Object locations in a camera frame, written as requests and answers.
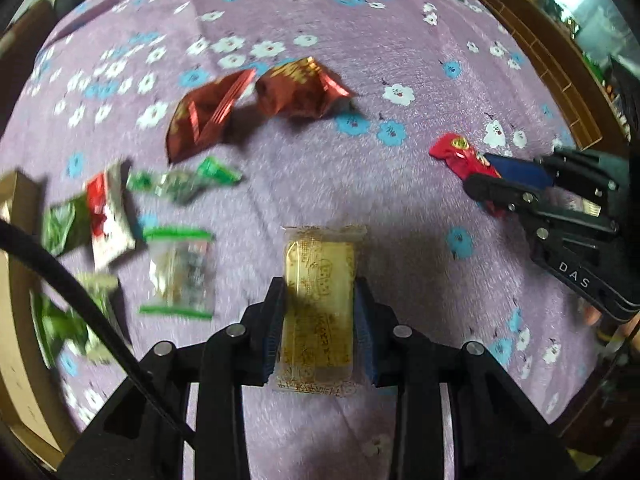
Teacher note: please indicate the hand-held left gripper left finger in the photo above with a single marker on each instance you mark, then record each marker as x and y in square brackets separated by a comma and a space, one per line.
[272, 332]

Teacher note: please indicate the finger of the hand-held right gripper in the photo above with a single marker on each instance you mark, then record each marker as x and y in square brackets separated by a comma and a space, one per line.
[500, 192]
[520, 170]

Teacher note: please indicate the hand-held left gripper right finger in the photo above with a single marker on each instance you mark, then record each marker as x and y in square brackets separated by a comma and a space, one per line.
[367, 332]

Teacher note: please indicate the yellow clear-wrapped snack packet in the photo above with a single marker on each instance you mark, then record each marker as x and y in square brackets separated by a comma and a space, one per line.
[317, 300]

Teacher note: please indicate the small bright red snack packet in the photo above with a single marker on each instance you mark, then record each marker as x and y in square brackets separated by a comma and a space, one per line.
[452, 152]

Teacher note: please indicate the dark red foil snack packet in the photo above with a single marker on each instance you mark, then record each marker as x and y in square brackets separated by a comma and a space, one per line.
[200, 120]
[295, 92]

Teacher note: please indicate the green snack packet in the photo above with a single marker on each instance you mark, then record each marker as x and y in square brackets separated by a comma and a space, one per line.
[60, 225]
[57, 327]

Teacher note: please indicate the shallow cardboard box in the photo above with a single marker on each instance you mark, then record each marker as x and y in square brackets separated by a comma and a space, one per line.
[15, 310]

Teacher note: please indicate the purple floral blanket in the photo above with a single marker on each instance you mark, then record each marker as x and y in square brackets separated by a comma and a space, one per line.
[400, 260]

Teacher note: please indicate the clear packet with green edges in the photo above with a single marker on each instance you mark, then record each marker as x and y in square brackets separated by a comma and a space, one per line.
[177, 272]

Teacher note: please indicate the green twist-wrapped candy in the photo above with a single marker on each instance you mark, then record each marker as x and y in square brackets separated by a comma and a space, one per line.
[180, 185]

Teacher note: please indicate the red and white snack packet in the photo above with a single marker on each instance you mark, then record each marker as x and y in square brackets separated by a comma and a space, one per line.
[107, 220]

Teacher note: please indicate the brown sofa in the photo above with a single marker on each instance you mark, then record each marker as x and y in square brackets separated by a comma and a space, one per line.
[25, 30]

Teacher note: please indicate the wooden furniture frame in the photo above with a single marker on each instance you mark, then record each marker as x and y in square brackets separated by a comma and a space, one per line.
[545, 45]

